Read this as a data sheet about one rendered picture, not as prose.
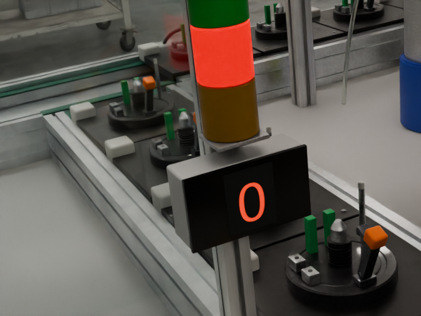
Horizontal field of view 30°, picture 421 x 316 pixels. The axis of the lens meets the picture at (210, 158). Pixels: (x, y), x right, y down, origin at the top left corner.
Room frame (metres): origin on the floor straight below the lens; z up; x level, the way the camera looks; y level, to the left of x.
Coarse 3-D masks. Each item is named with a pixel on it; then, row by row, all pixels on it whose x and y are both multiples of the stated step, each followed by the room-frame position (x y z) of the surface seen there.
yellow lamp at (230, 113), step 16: (208, 96) 0.63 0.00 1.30; (224, 96) 0.62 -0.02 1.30; (240, 96) 0.62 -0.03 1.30; (256, 96) 0.64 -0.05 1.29; (208, 112) 0.63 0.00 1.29; (224, 112) 0.62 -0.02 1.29; (240, 112) 0.62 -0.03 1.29; (256, 112) 0.63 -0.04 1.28; (208, 128) 0.63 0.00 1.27; (224, 128) 0.62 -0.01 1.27; (240, 128) 0.62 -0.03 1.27; (256, 128) 0.63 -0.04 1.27
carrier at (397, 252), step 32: (352, 224) 0.97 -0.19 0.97; (256, 256) 0.88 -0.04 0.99; (288, 256) 0.85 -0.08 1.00; (320, 256) 0.86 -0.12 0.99; (352, 256) 0.85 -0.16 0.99; (384, 256) 0.85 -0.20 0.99; (416, 256) 0.87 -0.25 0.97; (256, 288) 0.84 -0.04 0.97; (288, 288) 0.83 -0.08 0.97; (320, 288) 0.79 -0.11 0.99; (352, 288) 0.78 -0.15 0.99; (384, 288) 0.79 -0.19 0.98; (416, 288) 0.80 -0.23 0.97
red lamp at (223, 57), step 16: (192, 32) 0.64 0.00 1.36; (208, 32) 0.62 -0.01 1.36; (224, 32) 0.62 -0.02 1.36; (240, 32) 0.62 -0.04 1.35; (208, 48) 0.62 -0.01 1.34; (224, 48) 0.62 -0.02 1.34; (240, 48) 0.62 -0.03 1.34; (208, 64) 0.62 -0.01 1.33; (224, 64) 0.62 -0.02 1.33; (240, 64) 0.62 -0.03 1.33; (208, 80) 0.62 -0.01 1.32; (224, 80) 0.62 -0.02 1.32; (240, 80) 0.62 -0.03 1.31
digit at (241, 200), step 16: (224, 176) 0.61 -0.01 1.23; (240, 176) 0.62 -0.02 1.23; (256, 176) 0.62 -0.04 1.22; (272, 176) 0.63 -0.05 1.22; (240, 192) 0.62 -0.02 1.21; (256, 192) 0.62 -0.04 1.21; (272, 192) 0.63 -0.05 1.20; (240, 208) 0.61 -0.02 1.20; (256, 208) 0.62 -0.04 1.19; (272, 208) 0.63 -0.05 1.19; (240, 224) 0.61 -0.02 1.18; (256, 224) 0.62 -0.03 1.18
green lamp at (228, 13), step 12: (192, 0) 0.63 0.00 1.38; (204, 0) 0.62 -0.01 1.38; (216, 0) 0.62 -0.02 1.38; (228, 0) 0.62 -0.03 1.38; (240, 0) 0.63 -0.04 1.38; (192, 12) 0.63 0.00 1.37; (204, 12) 0.62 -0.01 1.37; (216, 12) 0.62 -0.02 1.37; (228, 12) 0.62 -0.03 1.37; (240, 12) 0.62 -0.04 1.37; (192, 24) 0.63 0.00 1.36; (204, 24) 0.62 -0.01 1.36; (216, 24) 0.62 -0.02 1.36; (228, 24) 0.62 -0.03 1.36
